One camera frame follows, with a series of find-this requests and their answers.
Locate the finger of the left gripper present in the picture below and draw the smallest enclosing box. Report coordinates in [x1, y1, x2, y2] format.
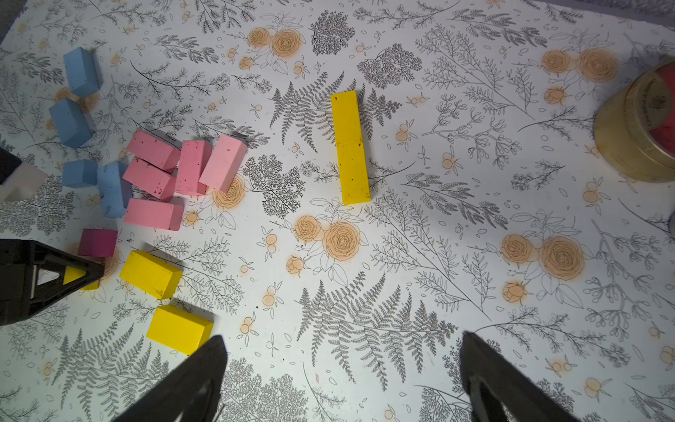
[1, 239, 105, 325]

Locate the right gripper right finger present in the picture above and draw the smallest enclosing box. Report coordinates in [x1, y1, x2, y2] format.
[460, 332, 576, 421]

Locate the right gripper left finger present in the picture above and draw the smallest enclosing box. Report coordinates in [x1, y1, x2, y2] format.
[116, 335, 228, 421]

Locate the yellow block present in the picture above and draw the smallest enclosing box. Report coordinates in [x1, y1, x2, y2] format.
[337, 142, 371, 206]
[330, 91, 363, 146]
[147, 305, 214, 355]
[121, 251, 183, 300]

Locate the magenta small cube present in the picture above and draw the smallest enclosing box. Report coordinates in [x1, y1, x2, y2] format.
[77, 229, 118, 258]

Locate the blue block four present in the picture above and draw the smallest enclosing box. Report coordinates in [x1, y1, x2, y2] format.
[62, 160, 98, 188]

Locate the blue block three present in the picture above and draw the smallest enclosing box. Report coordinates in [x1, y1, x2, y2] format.
[97, 161, 132, 219]

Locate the blue block two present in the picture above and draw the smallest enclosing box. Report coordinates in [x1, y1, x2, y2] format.
[49, 98, 93, 149]

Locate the pink block five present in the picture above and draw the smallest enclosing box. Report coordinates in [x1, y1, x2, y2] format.
[124, 198, 185, 231]

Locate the pink block two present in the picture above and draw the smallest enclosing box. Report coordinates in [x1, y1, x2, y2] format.
[123, 158, 176, 200]

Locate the pink block one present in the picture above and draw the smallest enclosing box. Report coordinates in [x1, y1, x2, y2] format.
[127, 129, 180, 172]

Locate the blue block one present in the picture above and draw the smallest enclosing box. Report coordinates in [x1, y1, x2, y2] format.
[63, 47, 101, 98]

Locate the pink block three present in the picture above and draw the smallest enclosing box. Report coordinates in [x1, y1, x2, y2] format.
[175, 140, 212, 196]

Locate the pink block four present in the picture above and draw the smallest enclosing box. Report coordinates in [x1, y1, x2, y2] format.
[200, 135, 248, 193]

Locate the floral table mat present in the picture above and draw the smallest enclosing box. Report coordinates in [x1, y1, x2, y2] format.
[1, 1, 674, 421]

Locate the round red lid tin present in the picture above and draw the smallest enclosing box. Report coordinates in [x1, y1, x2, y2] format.
[593, 60, 674, 183]

